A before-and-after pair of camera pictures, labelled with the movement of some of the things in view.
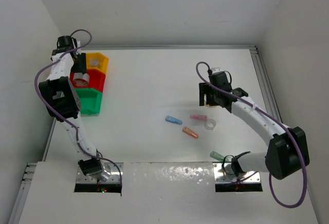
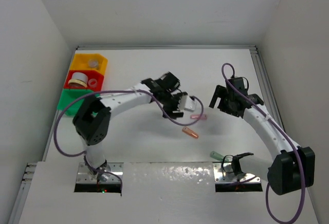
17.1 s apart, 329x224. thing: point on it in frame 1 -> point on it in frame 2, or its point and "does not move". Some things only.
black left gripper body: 78,67 -> 170,101
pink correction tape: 199,117 does not move
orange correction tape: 188,131 does not move
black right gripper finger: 204,88 -> 220,91
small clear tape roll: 210,124 -> 91,80
